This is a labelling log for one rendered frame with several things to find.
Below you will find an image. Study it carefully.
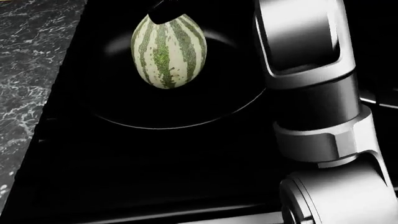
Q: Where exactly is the black glass stovetop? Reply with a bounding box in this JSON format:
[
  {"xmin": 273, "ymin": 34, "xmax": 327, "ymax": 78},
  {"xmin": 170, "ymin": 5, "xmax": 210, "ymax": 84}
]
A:
[{"xmin": 0, "ymin": 0, "xmax": 398, "ymax": 224}]

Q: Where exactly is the green striped oval squash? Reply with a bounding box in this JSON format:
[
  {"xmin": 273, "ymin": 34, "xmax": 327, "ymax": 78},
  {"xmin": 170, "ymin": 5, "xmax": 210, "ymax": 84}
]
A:
[{"xmin": 131, "ymin": 14, "xmax": 208, "ymax": 90}]

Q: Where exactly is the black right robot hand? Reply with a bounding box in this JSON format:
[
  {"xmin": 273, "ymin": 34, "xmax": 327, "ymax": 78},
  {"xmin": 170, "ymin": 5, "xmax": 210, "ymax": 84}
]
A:
[{"xmin": 146, "ymin": 0, "xmax": 190, "ymax": 25}]

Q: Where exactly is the black round frying pan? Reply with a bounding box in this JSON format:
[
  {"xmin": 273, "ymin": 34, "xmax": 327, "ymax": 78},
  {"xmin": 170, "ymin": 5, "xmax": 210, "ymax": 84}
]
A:
[{"xmin": 83, "ymin": 30, "xmax": 267, "ymax": 129}]

